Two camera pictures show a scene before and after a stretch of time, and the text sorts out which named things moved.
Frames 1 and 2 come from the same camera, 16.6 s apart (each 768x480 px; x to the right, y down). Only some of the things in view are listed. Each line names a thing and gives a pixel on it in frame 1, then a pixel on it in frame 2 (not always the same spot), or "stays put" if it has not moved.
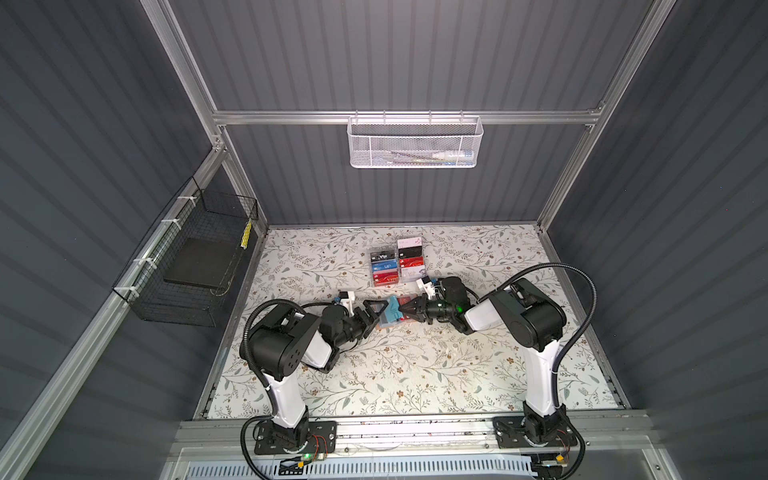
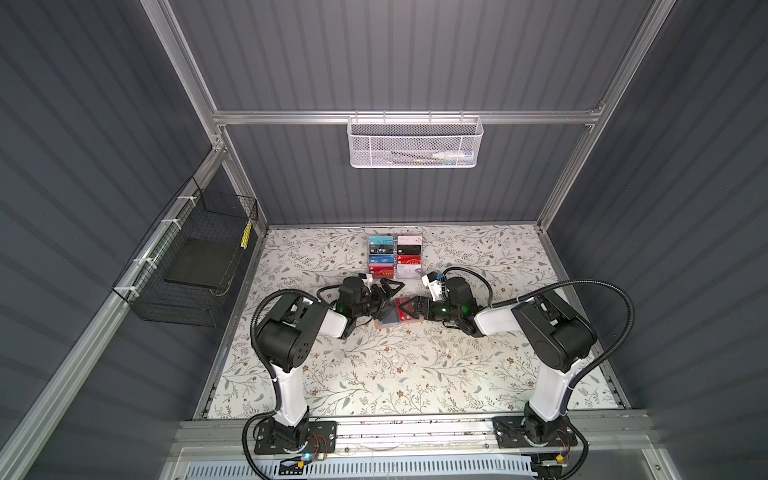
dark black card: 410,252 stays put
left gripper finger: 373,310 to 388,290
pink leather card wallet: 382,323 stays put
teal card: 392,312 to 381,240
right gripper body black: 440,311 stays put
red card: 412,261 stays put
